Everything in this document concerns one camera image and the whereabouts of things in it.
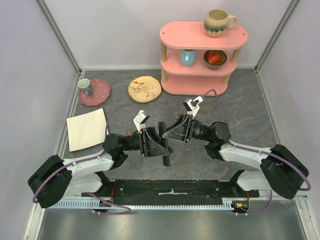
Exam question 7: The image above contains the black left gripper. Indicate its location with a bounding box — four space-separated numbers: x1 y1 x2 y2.
122 126 174 157

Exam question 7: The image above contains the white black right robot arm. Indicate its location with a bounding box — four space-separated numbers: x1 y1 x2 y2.
162 114 311 200

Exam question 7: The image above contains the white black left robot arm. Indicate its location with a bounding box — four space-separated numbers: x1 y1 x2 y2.
27 127 173 209

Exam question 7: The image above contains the pink three-tier shelf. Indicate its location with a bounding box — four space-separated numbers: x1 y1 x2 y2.
159 21 248 96

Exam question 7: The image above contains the cream bird plate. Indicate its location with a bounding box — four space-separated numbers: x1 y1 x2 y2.
128 76 162 103

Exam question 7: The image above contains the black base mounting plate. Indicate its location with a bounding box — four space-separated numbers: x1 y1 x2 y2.
93 179 260 205

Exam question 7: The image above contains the white square plate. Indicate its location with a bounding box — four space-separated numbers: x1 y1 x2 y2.
66 108 107 152

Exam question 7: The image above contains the light blue mug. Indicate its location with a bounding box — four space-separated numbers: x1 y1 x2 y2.
180 49 197 67

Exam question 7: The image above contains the pink dotted plate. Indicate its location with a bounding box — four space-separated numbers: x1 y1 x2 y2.
77 79 111 107

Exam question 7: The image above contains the dark patterned bowl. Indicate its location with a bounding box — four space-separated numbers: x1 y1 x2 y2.
203 50 228 70

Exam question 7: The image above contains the orange cup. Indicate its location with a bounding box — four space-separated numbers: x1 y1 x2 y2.
206 51 224 65

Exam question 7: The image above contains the grey blue cup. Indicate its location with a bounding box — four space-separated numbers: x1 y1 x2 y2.
77 78 93 96

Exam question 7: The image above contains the beige ceramic mug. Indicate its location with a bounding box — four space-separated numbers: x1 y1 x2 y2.
203 9 237 38

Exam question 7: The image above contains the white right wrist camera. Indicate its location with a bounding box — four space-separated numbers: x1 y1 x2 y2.
183 96 203 119

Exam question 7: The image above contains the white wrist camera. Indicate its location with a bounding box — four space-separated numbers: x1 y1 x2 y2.
183 96 203 119
133 110 150 133

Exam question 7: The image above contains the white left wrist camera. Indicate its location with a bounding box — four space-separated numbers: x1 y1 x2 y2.
133 110 150 133

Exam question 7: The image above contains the white slotted cable duct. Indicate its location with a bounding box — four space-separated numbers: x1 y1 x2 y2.
49 198 240 211

